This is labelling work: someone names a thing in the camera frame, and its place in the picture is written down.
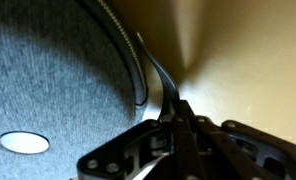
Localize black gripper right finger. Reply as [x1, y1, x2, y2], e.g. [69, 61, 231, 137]
[183, 98, 296, 180]

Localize dark grey fabric bag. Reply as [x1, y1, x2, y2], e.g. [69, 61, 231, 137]
[0, 0, 181, 180]

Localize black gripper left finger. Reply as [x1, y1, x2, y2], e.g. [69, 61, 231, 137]
[76, 98, 186, 180]

